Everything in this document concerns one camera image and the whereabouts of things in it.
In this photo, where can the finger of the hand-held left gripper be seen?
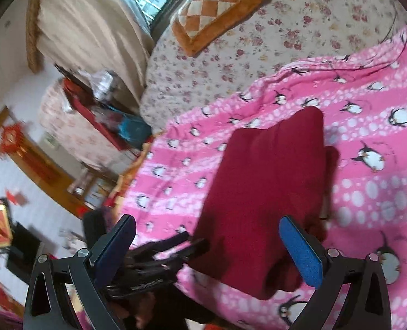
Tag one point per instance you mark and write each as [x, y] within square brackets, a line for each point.
[165, 244]
[186, 252]

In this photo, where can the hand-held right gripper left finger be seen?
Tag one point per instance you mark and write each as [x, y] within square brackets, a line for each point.
[114, 254]

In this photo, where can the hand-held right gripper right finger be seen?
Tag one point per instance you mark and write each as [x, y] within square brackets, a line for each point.
[301, 251]

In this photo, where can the dark red garment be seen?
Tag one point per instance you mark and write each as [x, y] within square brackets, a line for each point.
[265, 178]

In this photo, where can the person's left hand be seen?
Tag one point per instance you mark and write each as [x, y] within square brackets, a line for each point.
[145, 314]

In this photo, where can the black round object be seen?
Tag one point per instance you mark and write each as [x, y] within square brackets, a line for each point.
[93, 227]

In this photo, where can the orange yellow patterned cloth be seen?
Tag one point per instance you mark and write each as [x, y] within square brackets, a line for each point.
[131, 172]

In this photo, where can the pink penguin print blanket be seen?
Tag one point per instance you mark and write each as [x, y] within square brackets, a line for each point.
[361, 185]

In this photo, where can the blue bag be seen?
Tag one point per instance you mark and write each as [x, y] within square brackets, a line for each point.
[133, 129]

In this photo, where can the nightstand with floral cover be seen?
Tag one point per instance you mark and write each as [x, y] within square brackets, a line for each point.
[62, 134]

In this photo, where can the clear plastic bag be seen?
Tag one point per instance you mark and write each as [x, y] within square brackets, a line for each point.
[102, 84]

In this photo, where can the floral bedsheet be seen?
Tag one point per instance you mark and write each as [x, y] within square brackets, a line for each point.
[258, 58]

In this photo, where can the beige curtain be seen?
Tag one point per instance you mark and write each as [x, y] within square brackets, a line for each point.
[86, 24]

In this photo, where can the orange checkered cushion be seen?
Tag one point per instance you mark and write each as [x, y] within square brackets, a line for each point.
[210, 7]

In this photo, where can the wooden door frame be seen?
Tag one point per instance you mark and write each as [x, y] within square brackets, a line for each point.
[42, 168]

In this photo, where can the red knot wall decoration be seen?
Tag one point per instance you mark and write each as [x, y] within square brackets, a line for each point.
[12, 141]

